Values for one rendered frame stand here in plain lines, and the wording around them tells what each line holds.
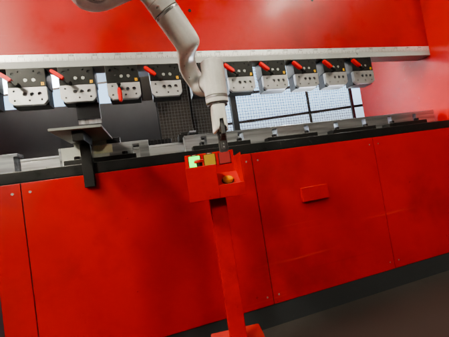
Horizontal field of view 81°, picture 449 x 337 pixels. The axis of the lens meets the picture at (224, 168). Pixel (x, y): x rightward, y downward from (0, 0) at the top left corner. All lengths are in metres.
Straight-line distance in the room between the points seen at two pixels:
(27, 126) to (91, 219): 0.98
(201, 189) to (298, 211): 0.62
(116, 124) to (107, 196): 0.80
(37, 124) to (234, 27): 1.33
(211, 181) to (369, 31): 1.52
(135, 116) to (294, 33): 1.13
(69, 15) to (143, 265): 1.19
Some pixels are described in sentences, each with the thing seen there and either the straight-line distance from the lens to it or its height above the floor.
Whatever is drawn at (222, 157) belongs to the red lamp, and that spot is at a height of 0.81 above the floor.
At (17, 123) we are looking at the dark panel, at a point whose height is 1.25.
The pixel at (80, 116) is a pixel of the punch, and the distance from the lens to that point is 1.42.
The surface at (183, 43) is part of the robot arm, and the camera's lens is 0.97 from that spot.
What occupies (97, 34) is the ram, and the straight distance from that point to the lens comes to 1.52.
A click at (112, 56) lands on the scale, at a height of 1.38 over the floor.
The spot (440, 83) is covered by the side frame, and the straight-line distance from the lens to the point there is 2.32.
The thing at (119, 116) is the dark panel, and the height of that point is 1.25.
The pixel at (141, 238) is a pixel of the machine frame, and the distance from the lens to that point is 1.21.
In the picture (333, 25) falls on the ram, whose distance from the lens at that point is 1.93.
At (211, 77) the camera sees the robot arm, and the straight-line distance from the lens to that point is 0.98.
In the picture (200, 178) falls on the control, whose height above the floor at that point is 0.74.
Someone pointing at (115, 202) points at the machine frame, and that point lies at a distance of 1.21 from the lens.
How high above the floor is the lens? 0.72
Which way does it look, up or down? 2 degrees up
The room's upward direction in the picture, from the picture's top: 9 degrees counter-clockwise
